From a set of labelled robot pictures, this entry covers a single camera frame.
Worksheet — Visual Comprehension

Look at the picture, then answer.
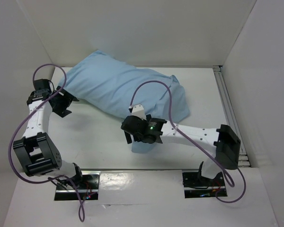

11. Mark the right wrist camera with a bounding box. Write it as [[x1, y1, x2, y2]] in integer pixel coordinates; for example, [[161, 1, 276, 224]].
[[129, 105, 146, 120]]

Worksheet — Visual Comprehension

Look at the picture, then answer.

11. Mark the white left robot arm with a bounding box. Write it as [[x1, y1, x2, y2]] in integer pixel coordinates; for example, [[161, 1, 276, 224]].
[[13, 79, 84, 189]]

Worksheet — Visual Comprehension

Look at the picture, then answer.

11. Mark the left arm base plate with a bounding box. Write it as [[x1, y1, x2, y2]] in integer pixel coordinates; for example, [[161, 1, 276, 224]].
[[54, 171, 100, 201]]

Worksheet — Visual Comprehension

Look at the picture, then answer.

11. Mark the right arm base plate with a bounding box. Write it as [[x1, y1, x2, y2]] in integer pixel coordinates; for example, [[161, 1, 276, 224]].
[[182, 171, 228, 199]]

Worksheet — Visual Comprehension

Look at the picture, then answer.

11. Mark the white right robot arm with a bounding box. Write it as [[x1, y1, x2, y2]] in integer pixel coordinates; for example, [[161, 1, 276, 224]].
[[121, 115, 241, 185]]

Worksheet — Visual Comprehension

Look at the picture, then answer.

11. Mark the green and blue pillowcase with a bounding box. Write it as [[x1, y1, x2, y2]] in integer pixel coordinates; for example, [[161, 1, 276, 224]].
[[56, 49, 190, 154]]

